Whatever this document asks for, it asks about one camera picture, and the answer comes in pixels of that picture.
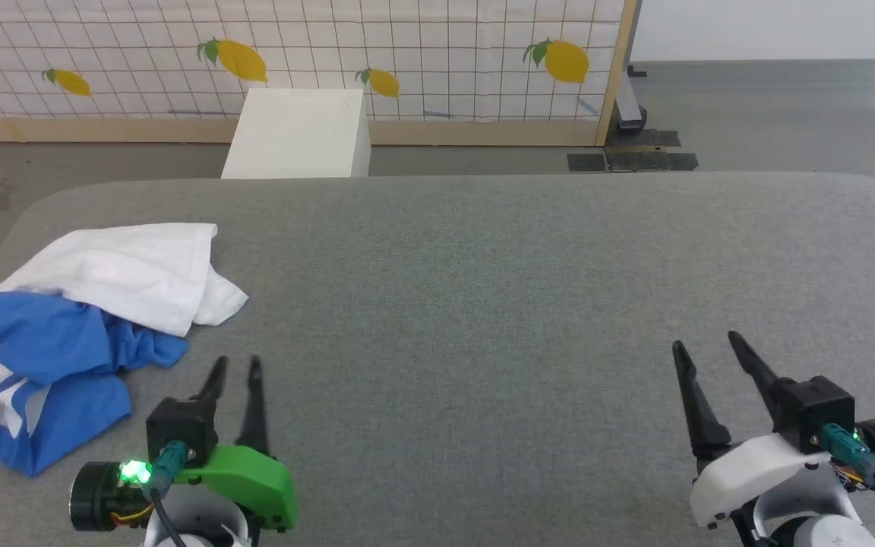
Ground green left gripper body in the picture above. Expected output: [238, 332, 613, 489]
[69, 444, 299, 532]

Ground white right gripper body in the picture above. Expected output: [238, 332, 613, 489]
[689, 418, 875, 529]

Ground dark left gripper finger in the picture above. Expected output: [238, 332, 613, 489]
[191, 355, 229, 403]
[235, 354, 272, 457]

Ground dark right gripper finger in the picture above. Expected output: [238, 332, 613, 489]
[671, 340, 733, 461]
[727, 330, 796, 431]

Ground white and blue shirt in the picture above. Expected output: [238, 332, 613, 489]
[0, 222, 249, 478]

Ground long black floor tape patch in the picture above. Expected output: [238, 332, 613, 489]
[605, 128, 700, 172]

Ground white rectangular box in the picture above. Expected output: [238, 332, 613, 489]
[221, 87, 371, 179]

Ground grey metal partition foot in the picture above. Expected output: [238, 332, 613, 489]
[614, 64, 648, 138]

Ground white rolling partition board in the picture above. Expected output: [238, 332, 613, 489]
[630, 0, 875, 64]

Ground lemon print partition screen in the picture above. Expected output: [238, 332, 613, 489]
[0, 0, 640, 147]

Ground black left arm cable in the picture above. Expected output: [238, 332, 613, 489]
[147, 442, 189, 547]

